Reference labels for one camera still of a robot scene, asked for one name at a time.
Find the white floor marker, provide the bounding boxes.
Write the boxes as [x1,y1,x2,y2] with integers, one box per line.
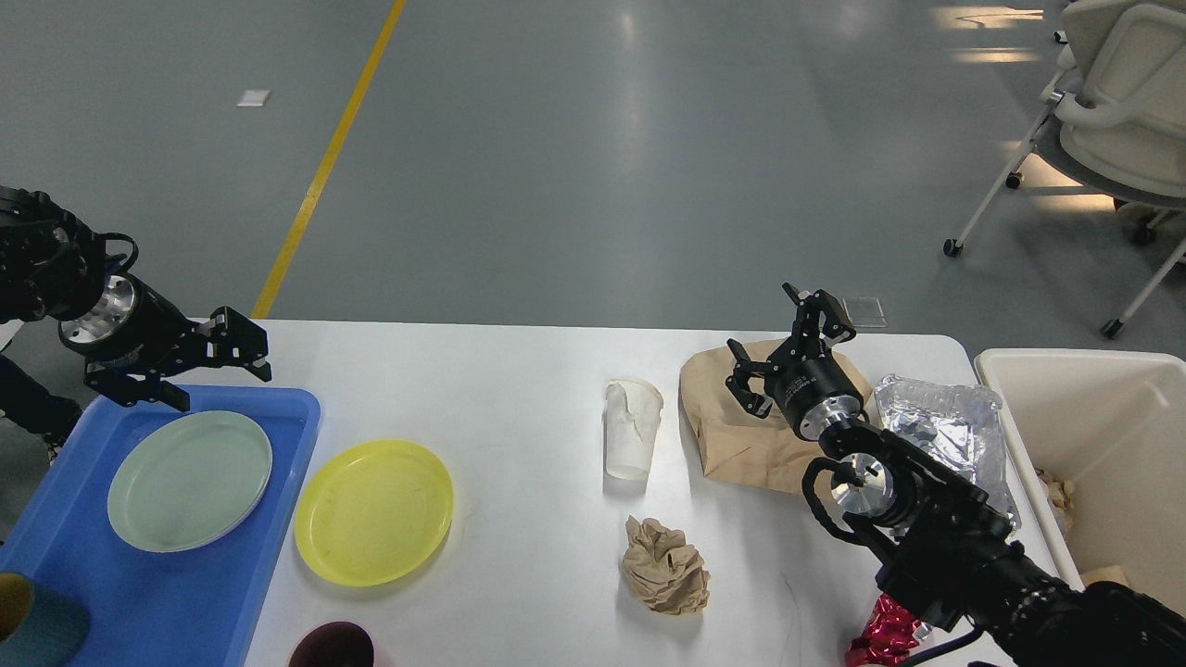
[235,89,270,108]

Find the blue plastic tray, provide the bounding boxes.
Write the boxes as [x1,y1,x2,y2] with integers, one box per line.
[1,385,321,666]

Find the brown paper bag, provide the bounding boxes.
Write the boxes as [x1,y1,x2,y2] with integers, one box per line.
[680,347,821,497]

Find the crumpled aluminium foil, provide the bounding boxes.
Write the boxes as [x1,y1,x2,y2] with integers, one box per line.
[873,374,1022,532]

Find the white paper cup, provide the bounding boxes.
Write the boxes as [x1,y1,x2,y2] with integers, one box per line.
[604,377,664,482]

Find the dark clothed person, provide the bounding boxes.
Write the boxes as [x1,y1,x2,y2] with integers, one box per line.
[1,356,83,465]

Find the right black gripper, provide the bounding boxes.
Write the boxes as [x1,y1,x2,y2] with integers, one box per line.
[725,282,863,442]

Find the crumpled brown paper ball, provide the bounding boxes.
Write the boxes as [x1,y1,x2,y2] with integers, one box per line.
[620,516,710,616]

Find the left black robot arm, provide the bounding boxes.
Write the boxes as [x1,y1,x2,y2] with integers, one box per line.
[1,188,272,412]

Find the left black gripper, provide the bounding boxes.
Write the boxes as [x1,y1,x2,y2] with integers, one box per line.
[58,274,272,412]

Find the clear floor plate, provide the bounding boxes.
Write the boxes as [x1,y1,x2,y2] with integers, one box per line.
[841,296,890,329]

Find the pink mug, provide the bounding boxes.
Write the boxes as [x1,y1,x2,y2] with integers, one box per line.
[287,621,378,666]

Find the teal cup yellow inside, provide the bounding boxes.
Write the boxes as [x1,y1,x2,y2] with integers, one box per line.
[1,573,93,666]

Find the yellow plastic plate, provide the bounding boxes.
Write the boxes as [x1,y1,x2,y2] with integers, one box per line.
[293,439,455,587]

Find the pale green plate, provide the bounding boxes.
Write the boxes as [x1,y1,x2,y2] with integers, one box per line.
[107,409,272,553]

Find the red shiny wrapper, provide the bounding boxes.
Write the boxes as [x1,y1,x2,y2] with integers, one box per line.
[843,593,932,666]

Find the beige waste bin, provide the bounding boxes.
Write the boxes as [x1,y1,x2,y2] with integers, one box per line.
[975,347,1185,612]

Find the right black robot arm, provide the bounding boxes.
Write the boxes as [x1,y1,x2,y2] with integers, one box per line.
[725,282,1185,666]

